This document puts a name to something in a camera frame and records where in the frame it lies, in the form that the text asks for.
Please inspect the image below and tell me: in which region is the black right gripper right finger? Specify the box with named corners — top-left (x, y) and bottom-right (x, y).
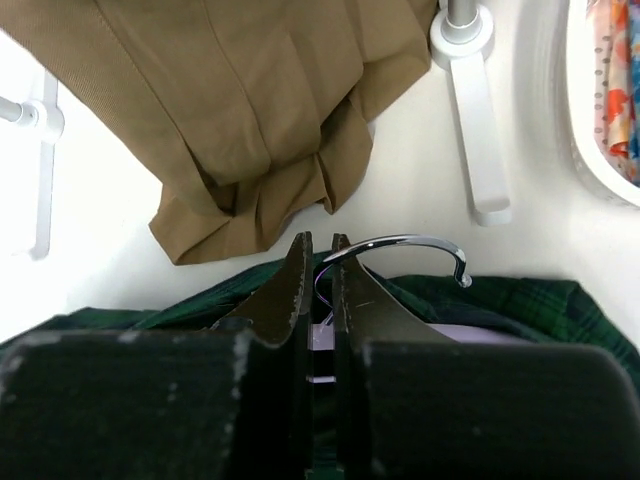
top-left (331, 234), bottom-right (639, 479)

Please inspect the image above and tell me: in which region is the white plastic basket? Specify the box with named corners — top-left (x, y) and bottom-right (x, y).
top-left (512, 1), bottom-right (639, 210)

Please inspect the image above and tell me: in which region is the tan brown skirt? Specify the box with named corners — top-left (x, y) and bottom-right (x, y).
top-left (0, 0), bottom-right (441, 266)

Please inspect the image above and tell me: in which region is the purple hanger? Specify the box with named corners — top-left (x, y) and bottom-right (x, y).
top-left (307, 233), bottom-right (539, 386)

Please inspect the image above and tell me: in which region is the blue floral cloth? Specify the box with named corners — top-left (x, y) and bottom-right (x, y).
top-left (586, 1), bottom-right (639, 186)

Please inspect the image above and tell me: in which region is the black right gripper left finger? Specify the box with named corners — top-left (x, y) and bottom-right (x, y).
top-left (1, 233), bottom-right (313, 479)

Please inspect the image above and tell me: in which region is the white clothes rack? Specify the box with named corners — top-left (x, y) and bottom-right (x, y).
top-left (0, 0), bottom-right (514, 261)

